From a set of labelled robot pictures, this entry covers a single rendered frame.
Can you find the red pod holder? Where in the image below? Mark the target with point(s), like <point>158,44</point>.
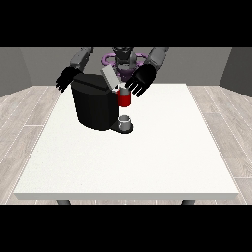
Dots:
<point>124,99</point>

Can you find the small grey cup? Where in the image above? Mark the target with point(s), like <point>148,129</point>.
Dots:
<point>125,122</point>

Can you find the grey robot trunk purple rings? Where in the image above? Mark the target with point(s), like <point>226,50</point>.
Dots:
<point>123,55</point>

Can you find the pale grey machine lid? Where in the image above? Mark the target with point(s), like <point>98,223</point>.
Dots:
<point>110,76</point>

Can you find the small grey coffee pod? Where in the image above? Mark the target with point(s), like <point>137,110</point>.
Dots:
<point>122,87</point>

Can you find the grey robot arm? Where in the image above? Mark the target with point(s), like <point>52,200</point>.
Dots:
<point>80,58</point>
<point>157,57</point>

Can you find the black coffee machine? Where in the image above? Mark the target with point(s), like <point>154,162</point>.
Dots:
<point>92,102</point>

